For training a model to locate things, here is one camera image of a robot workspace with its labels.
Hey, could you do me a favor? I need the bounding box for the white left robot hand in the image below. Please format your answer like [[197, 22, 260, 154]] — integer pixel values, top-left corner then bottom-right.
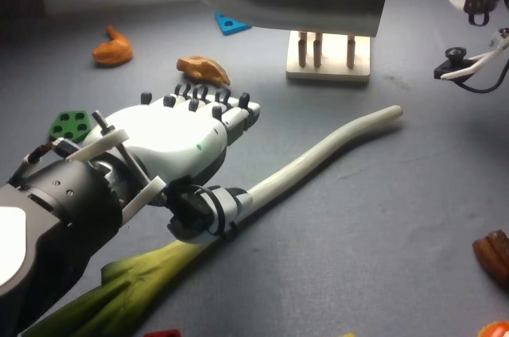
[[81, 82, 262, 245]]

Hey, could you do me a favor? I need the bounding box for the long green white leek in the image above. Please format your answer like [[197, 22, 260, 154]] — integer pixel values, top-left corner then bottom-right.
[[21, 105, 403, 337]]

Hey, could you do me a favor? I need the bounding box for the orange toy chicken wing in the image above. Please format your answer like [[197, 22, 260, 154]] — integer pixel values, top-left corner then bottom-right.
[[176, 55, 231, 87]]

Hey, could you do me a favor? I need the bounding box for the green pentagon block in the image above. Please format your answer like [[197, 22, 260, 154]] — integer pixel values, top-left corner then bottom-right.
[[49, 110, 93, 142]]

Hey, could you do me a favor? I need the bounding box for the orange toy chicken leg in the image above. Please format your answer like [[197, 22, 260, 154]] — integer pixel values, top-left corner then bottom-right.
[[91, 25, 134, 68]]

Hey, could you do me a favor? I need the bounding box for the blue four-hole square block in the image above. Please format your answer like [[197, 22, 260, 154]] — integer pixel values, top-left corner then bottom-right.
[[214, 10, 254, 37]]

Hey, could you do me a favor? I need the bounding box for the wooden peg board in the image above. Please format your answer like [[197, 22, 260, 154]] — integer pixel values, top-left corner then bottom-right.
[[285, 29, 371, 84]]

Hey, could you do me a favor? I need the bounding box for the red pentagon block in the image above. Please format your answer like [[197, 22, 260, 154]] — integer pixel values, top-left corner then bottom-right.
[[143, 328, 182, 337]]

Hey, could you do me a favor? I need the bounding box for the grey table cloth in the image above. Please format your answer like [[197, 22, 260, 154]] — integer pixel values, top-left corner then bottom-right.
[[0, 0, 509, 337]]

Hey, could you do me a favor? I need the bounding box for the brown ribbed toy food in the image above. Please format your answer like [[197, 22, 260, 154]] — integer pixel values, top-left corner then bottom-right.
[[472, 229, 509, 289]]

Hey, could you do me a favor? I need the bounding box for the orange round toy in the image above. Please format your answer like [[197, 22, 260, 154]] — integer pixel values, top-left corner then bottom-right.
[[476, 320, 509, 337]]

